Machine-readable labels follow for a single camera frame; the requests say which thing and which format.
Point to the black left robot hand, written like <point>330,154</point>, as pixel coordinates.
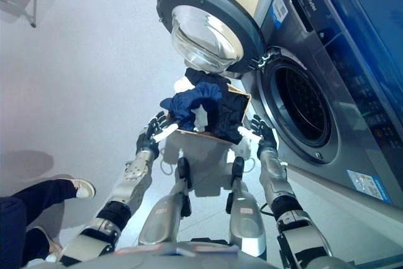
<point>148,140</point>

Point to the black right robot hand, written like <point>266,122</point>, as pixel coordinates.
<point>266,138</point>

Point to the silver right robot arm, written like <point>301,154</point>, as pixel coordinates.
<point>277,180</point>

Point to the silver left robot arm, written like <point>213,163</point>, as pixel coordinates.
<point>132,180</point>

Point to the wicker laundry basket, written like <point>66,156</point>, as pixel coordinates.
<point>204,135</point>

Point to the grey front-load washing machine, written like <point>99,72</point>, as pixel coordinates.
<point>346,124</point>

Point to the black right robot foot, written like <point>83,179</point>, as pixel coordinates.
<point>237,169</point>

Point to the black robot foot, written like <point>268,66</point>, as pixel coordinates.
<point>237,169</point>
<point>183,171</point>

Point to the black garment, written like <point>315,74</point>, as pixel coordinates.
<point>230,114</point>

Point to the black left robot foot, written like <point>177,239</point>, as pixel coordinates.
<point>183,171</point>

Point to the white garment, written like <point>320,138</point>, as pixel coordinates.
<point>182,85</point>

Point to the beige white sneaker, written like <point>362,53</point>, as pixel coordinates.
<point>53,247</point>
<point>84,188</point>

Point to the silver right robot leg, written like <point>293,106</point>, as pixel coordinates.
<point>245,218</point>

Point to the blue white energy label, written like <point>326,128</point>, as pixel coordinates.
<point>368,185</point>

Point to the grey washer plinth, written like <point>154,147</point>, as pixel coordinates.
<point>346,218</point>

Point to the grey robot torso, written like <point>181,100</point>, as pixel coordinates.
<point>157,259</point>

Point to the white QR code sticker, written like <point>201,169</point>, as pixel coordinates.
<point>279,9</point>

